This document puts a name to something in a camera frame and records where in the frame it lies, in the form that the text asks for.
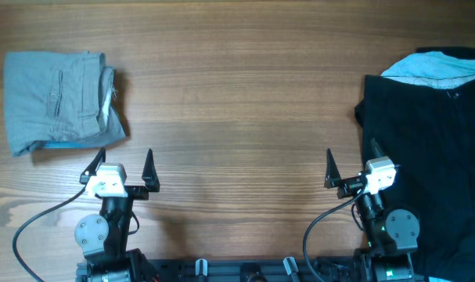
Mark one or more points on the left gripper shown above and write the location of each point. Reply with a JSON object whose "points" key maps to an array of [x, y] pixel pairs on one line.
{"points": [[149, 178]]}

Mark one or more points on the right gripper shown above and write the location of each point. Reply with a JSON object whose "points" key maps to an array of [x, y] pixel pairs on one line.
{"points": [[348, 186]]}

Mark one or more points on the black shorts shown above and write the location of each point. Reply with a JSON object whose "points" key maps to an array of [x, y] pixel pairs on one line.
{"points": [[430, 135]]}

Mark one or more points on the light blue t-shirt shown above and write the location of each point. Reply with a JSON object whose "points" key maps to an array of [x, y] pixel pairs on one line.
{"points": [[432, 69]]}

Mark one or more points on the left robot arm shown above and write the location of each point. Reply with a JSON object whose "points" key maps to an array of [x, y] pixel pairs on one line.
{"points": [[103, 237]]}

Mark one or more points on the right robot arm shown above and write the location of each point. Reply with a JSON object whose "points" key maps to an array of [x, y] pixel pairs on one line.
{"points": [[391, 232]]}

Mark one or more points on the folded grey shorts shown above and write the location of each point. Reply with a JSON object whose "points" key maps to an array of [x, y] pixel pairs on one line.
{"points": [[59, 100]]}

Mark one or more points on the black garment under pile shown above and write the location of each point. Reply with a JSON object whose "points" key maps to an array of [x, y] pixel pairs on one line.
{"points": [[459, 52]]}

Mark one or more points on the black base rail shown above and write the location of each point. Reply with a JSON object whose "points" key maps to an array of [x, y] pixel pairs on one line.
{"points": [[286, 269]]}

